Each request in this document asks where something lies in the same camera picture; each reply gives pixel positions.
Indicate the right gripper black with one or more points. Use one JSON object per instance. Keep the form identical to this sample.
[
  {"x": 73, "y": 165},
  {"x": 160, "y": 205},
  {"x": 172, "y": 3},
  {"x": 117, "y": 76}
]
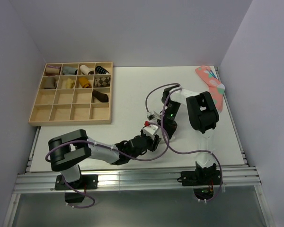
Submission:
[{"x": 170, "y": 127}]

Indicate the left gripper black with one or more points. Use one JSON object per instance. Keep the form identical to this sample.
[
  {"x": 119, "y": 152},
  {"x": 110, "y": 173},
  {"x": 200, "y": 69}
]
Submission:
[{"x": 153, "y": 143}]

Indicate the white sock pair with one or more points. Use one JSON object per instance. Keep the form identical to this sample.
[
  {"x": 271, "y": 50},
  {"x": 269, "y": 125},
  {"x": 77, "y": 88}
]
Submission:
[{"x": 172, "y": 138}]

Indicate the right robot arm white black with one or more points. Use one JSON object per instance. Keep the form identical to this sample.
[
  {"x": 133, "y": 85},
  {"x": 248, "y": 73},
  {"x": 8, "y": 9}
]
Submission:
[{"x": 203, "y": 117}]

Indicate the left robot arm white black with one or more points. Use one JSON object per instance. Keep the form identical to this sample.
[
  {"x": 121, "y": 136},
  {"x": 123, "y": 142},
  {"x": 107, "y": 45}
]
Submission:
[{"x": 66, "y": 151}]

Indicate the pink patterned sock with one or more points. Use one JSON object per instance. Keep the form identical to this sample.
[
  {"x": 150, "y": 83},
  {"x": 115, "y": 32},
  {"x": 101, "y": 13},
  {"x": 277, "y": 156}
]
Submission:
[{"x": 216, "y": 88}]

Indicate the dark brown rolled sock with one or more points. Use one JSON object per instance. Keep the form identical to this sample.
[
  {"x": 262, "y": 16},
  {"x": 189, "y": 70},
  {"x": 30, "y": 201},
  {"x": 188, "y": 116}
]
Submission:
[{"x": 100, "y": 96}]

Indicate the checkered brown rolled sock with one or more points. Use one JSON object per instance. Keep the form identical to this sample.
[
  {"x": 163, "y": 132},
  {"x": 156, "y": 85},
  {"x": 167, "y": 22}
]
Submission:
[{"x": 102, "y": 82}]

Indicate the wooden compartment tray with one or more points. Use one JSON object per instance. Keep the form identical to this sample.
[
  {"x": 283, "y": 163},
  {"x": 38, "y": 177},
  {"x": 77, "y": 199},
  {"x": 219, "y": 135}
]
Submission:
[{"x": 75, "y": 106}]

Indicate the black white striped rolled sock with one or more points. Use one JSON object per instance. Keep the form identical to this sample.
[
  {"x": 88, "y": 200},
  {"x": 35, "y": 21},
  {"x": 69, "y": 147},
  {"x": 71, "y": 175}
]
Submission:
[{"x": 101, "y": 70}]

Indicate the mustard orange rolled sock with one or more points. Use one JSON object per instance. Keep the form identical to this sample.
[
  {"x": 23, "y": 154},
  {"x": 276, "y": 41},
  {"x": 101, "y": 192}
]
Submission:
[{"x": 84, "y": 82}]

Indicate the white brown rolled sock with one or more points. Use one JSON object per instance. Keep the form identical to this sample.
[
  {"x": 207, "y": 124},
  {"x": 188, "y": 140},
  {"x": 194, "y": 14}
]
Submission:
[{"x": 86, "y": 70}]

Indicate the pale yellow rolled sock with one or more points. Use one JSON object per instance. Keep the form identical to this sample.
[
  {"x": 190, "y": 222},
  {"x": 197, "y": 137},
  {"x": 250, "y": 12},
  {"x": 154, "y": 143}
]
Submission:
[{"x": 69, "y": 83}]

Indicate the grey blue rolled sock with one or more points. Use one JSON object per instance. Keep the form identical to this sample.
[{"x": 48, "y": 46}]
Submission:
[{"x": 67, "y": 70}]

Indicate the brown grey rolled sock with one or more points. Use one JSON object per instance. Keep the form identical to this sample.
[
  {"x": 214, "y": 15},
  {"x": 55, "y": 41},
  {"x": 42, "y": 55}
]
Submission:
[{"x": 50, "y": 83}]

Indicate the beige rolled sock purple band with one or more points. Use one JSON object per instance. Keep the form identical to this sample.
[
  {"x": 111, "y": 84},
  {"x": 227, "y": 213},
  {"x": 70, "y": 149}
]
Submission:
[{"x": 52, "y": 70}]

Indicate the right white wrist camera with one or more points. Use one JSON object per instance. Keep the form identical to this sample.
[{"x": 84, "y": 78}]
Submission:
[{"x": 152, "y": 115}]

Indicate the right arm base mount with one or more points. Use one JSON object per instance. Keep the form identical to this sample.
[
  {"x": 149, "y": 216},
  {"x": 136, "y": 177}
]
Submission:
[{"x": 205, "y": 178}]

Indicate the aluminium rail frame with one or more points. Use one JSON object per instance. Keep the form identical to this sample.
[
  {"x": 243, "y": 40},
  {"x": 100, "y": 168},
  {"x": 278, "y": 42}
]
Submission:
[{"x": 142, "y": 193}]

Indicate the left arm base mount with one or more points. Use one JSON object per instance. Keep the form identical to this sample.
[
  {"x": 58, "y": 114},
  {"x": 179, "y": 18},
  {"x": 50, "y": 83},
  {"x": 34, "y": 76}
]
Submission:
[{"x": 86, "y": 182}]

